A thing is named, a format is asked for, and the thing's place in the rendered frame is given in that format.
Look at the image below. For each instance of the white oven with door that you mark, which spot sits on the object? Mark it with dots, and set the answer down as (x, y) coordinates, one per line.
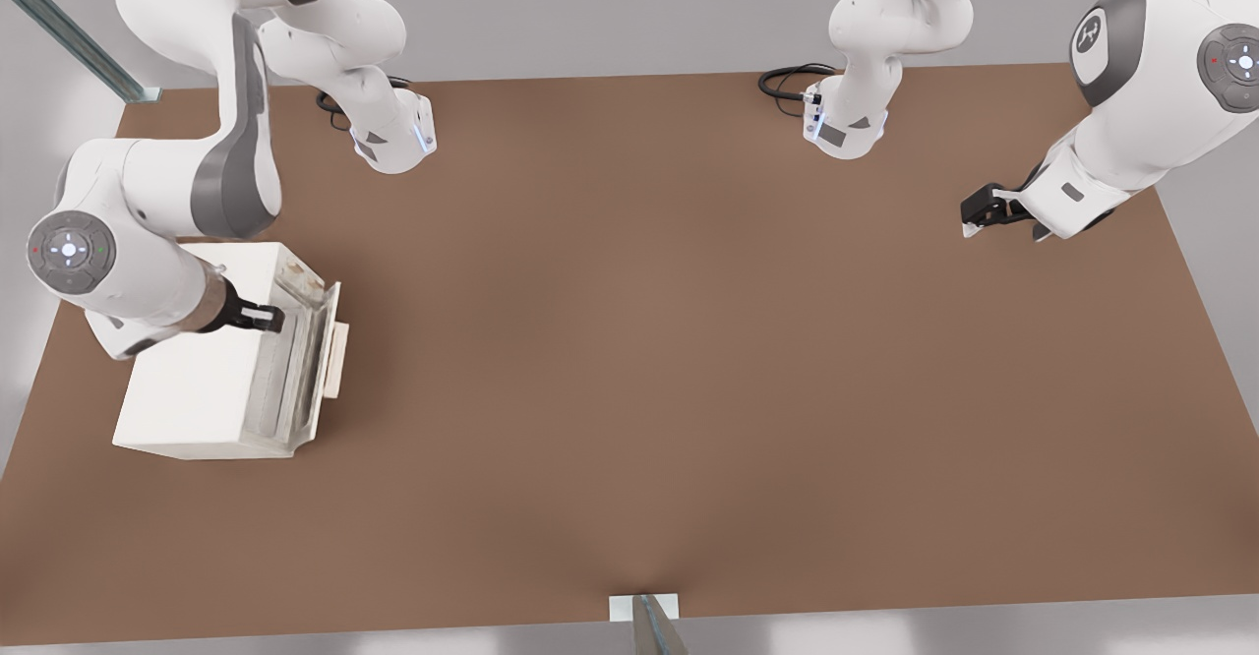
(226, 370)

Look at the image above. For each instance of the silver frame post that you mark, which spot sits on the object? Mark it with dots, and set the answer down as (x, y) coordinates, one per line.
(69, 30)
(651, 624)

